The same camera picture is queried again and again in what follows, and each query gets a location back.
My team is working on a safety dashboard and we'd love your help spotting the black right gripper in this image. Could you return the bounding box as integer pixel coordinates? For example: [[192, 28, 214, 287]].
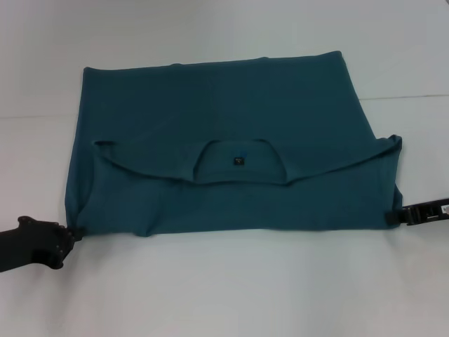
[[384, 198, 449, 228]]

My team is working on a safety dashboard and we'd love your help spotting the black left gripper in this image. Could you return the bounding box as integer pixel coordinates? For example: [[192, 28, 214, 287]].
[[0, 215, 86, 271]]

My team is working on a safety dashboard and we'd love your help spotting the teal blue FREE t-shirt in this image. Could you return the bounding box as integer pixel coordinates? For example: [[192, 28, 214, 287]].
[[65, 51, 405, 239]]

